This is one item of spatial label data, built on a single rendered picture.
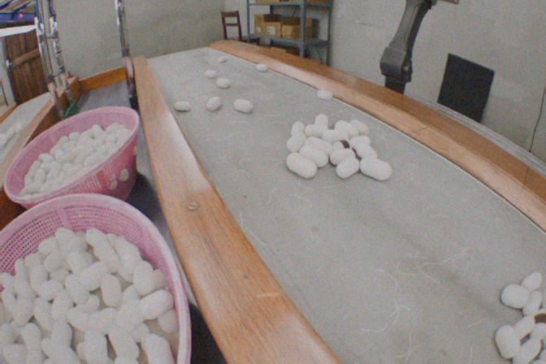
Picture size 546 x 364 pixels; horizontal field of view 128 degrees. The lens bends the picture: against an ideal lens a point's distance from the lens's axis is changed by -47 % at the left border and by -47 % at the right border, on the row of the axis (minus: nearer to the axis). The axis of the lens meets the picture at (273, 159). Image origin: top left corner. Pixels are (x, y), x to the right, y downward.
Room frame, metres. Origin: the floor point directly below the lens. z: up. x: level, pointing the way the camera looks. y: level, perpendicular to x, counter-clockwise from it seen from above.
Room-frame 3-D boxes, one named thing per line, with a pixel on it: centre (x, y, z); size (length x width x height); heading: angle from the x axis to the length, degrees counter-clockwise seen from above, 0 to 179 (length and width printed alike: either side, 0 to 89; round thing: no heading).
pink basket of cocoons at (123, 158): (0.25, 0.32, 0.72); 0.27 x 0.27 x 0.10
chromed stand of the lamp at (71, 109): (0.52, 0.71, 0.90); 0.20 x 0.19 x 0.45; 31
